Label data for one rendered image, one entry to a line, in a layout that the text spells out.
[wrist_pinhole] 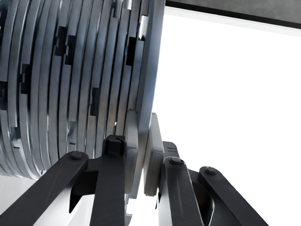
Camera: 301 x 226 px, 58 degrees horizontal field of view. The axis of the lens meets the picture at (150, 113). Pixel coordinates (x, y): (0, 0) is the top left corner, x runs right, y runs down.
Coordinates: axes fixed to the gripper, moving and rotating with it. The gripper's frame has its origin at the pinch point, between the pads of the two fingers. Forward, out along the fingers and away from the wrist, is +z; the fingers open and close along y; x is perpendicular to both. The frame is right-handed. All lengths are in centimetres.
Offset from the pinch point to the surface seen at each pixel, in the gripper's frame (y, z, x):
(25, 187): -25, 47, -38
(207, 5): 90, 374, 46
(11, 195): -25, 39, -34
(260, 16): 166, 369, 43
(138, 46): -0.9, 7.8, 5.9
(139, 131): -0.2, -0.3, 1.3
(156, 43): 0.1, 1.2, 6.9
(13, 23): -11.7, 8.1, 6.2
